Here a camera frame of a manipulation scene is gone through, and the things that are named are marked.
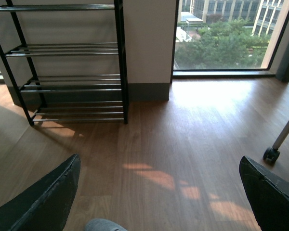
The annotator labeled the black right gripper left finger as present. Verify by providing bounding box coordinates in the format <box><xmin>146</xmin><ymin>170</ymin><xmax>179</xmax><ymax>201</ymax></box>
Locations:
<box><xmin>0</xmin><ymin>154</ymin><xmax>80</xmax><ymax>231</ymax></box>

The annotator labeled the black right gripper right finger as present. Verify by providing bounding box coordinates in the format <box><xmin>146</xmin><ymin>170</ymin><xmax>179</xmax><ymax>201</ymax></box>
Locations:
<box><xmin>239</xmin><ymin>156</ymin><xmax>289</xmax><ymax>231</ymax></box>

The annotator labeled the grey sneaker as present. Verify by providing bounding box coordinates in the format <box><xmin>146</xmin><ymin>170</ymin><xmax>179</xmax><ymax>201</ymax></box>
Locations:
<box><xmin>84</xmin><ymin>218</ymin><xmax>127</xmax><ymax>231</ymax></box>

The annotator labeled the black metal shoe rack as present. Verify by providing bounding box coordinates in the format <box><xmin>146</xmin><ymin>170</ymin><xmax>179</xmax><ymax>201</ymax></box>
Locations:
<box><xmin>0</xmin><ymin>0</ymin><xmax>129</xmax><ymax>125</ymax></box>

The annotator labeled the grey chair leg with caster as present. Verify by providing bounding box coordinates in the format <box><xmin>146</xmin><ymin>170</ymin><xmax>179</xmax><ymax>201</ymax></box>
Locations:
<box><xmin>263</xmin><ymin>121</ymin><xmax>289</xmax><ymax>163</ymax></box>

